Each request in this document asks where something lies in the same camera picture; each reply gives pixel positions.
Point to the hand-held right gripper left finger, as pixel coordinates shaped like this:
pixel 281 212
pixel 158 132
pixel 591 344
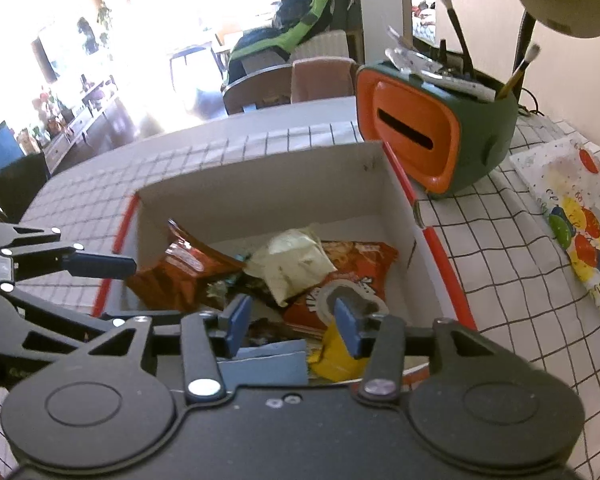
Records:
pixel 240 322

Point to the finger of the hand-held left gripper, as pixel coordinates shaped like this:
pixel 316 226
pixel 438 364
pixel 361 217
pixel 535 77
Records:
pixel 100 265
pixel 80 322

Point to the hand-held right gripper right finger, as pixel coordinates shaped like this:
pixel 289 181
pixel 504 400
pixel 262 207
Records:
pixel 347 325

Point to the silver brown chocolate bar wrapper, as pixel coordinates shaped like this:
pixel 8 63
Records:
pixel 285 332

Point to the grey snack packet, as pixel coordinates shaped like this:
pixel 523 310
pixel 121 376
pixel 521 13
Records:
pixel 270 362

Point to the red orange snack packet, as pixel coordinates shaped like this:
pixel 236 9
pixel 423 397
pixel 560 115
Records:
pixel 360 260

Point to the dark red chip packet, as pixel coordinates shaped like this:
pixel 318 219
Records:
pixel 180 275

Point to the pale yellow snack packet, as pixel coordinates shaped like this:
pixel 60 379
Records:
pixel 290 260

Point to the orange cardboard box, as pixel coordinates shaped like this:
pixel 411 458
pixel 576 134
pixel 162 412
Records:
pixel 280 185

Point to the black garment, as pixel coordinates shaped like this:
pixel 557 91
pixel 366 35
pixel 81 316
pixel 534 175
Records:
pixel 22 182

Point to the white television cabinet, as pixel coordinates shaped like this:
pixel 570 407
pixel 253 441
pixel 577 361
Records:
pixel 80 125

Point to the blue cabinet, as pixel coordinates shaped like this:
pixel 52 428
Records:
pixel 0 150

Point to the white checked tablecloth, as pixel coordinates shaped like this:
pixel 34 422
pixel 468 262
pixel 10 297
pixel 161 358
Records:
pixel 505 285

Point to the red flower arrangement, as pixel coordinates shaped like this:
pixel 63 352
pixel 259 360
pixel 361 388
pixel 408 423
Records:
pixel 47 107

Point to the television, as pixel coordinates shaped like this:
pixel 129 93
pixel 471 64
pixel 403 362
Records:
pixel 45 60

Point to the orange green tissue box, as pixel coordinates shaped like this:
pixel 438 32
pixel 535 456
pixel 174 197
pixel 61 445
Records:
pixel 430 125

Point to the coffee table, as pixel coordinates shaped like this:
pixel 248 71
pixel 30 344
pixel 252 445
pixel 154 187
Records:
pixel 195 60

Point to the brown wooden dining chair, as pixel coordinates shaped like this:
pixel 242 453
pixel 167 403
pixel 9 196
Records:
pixel 255 90

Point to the tall potted plant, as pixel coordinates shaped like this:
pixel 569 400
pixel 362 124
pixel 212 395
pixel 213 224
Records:
pixel 95 27

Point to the tan cloth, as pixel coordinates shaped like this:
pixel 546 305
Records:
pixel 322 80

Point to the balloon print paper pack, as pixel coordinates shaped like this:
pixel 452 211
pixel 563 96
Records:
pixel 580 225

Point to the sofa with crochet cover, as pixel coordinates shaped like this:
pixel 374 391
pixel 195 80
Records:
pixel 322 45

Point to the black green jacket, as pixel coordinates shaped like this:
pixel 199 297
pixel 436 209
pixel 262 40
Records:
pixel 285 30

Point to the bed with pink bedding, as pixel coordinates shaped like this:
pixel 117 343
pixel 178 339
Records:
pixel 425 22

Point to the grey desk lamp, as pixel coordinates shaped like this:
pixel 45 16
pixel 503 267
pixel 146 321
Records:
pixel 565 0

